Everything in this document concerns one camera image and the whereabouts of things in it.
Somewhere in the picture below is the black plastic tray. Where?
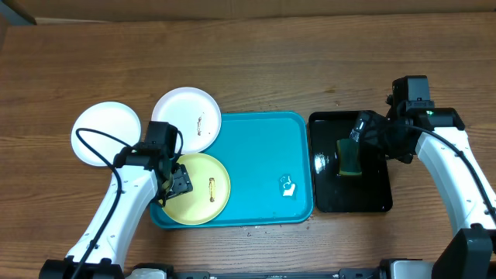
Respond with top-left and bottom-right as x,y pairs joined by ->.
308,111 -> 393,212

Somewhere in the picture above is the white plate with sauce streak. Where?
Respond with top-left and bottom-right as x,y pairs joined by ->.
151,87 -> 222,154

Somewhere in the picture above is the white plate with blue speck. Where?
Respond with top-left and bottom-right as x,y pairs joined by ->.
71,102 -> 141,167

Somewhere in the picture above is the green yellow sponge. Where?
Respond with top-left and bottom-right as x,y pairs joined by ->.
336,138 -> 362,176

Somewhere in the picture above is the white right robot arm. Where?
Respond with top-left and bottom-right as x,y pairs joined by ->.
350,108 -> 495,278

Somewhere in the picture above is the teal plastic tray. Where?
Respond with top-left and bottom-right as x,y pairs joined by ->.
150,112 -> 313,229

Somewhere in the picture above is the yellow plate with sauce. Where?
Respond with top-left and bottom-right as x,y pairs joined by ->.
163,153 -> 231,226

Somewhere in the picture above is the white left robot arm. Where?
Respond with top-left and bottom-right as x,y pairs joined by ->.
39,147 -> 193,278

